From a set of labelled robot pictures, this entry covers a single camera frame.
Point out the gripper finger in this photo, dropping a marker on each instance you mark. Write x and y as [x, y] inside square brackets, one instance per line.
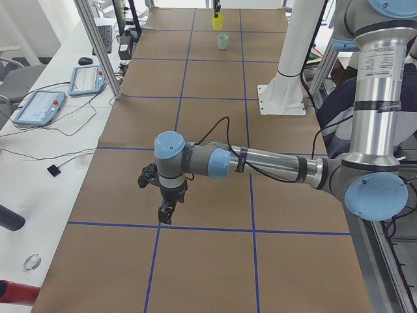
[216, 7]

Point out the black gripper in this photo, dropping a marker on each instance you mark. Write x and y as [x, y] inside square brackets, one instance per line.
[171, 194]

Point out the yellow plastic cup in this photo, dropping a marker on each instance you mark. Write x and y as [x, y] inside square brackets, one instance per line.
[217, 21]

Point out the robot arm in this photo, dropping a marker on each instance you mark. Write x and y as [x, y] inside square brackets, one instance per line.
[362, 171]

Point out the green plastic cup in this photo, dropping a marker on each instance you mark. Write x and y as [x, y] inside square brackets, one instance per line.
[222, 40]

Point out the brown paper table mat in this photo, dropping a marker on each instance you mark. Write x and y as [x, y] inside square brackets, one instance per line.
[163, 224]

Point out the black keyboard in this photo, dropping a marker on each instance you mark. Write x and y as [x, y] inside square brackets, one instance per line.
[106, 33]

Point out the small black square device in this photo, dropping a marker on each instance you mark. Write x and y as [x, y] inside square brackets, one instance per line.
[54, 170]

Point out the black computer mouse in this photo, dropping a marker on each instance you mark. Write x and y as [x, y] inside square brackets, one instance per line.
[85, 61]

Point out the far blue teach pendant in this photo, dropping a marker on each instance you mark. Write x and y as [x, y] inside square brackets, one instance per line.
[87, 80]

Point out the blue teach pendant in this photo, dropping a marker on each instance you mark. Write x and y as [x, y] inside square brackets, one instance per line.
[87, 80]
[41, 108]

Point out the near blue teach pendant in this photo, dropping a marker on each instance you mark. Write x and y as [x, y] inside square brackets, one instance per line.
[41, 108]

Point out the red cylinder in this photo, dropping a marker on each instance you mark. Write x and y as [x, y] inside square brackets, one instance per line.
[18, 294]

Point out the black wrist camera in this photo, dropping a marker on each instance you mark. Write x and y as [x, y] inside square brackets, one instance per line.
[149, 175]

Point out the white pedestal column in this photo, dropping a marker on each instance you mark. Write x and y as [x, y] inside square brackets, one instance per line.
[283, 95]

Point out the aluminium frame post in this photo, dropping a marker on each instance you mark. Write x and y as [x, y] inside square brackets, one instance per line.
[88, 22]

